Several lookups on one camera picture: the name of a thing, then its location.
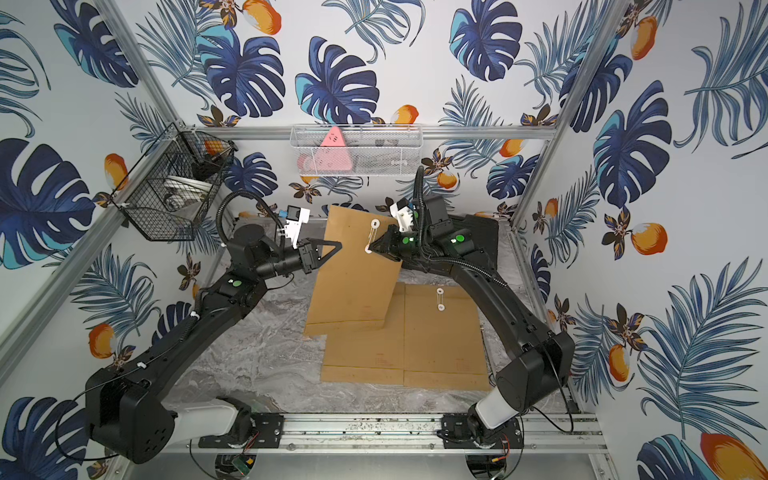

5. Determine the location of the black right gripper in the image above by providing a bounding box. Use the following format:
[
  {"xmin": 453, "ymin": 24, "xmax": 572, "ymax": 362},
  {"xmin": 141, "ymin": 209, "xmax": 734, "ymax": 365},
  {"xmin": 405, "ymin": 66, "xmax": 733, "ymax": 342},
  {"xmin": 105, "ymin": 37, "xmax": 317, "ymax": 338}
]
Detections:
[{"xmin": 368, "ymin": 226, "xmax": 432, "ymax": 262}]

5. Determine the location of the brown kraft file bag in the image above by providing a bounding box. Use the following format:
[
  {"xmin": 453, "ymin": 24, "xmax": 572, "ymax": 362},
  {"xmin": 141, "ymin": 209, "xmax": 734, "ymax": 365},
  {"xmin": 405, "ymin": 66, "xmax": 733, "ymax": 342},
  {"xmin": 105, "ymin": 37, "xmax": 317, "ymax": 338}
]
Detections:
[
  {"xmin": 304, "ymin": 206, "xmax": 401, "ymax": 337},
  {"xmin": 321, "ymin": 283, "xmax": 405, "ymax": 386},
  {"xmin": 403, "ymin": 284, "xmax": 490, "ymax": 391}
]

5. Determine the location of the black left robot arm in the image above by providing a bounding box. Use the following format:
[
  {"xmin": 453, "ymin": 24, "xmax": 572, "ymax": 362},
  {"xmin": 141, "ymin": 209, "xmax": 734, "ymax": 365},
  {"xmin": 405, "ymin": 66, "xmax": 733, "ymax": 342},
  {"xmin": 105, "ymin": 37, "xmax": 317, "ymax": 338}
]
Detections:
[{"xmin": 83, "ymin": 208, "xmax": 342, "ymax": 464}]

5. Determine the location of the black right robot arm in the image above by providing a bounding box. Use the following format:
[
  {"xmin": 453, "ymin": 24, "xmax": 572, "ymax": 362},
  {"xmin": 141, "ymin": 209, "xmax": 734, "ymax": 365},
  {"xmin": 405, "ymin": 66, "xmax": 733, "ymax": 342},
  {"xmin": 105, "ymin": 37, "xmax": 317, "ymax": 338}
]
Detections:
[{"xmin": 370, "ymin": 167, "xmax": 575, "ymax": 440}]

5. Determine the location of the pink triangle item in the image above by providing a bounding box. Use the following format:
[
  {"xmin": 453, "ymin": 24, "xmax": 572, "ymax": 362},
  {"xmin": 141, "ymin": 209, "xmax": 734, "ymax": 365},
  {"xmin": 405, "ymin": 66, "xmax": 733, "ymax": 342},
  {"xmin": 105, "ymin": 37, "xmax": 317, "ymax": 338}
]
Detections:
[{"xmin": 304, "ymin": 126, "xmax": 354, "ymax": 173}]

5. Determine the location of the black plastic tool case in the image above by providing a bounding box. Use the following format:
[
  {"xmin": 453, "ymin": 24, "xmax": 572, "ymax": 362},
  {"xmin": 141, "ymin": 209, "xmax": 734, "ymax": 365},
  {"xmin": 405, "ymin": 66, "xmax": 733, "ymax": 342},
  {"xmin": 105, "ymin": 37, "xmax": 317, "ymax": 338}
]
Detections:
[{"xmin": 418, "ymin": 197, "xmax": 506, "ymax": 286}]

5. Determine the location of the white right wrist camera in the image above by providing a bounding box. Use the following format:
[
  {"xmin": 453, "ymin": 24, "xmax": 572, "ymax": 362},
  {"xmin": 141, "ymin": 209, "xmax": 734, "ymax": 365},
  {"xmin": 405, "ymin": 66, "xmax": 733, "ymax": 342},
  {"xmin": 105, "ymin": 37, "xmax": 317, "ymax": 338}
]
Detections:
[{"xmin": 389, "ymin": 198, "xmax": 415, "ymax": 233}]

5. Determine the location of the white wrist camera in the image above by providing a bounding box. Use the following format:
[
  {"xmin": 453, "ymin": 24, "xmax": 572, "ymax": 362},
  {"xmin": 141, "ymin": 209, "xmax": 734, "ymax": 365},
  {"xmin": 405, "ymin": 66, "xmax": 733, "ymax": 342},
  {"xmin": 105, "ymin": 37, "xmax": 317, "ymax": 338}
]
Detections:
[
  {"xmin": 279, "ymin": 205, "xmax": 310, "ymax": 249},
  {"xmin": 389, "ymin": 198, "xmax": 415, "ymax": 233}
]

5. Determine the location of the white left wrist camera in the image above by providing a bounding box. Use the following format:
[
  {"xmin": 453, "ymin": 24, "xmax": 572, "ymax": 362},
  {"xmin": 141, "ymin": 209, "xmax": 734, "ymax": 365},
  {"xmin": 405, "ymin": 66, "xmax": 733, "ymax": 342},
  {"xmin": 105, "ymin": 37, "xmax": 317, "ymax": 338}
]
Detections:
[{"xmin": 279, "ymin": 205, "xmax": 310, "ymax": 249}]

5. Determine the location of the black wire basket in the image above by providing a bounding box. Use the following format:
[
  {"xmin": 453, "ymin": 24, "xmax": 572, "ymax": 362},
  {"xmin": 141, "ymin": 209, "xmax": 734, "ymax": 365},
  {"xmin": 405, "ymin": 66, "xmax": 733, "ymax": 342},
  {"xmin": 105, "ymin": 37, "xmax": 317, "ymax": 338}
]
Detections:
[{"xmin": 108, "ymin": 124, "xmax": 237, "ymax": 242}]

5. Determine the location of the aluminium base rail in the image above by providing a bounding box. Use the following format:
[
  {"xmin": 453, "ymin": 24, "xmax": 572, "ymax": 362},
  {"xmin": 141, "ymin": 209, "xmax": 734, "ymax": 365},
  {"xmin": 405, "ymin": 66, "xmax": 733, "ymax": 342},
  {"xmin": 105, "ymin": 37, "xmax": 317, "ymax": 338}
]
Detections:
[{"xmin": 119, "ymin": 411, "xmax": 607, "ymax": 455}]

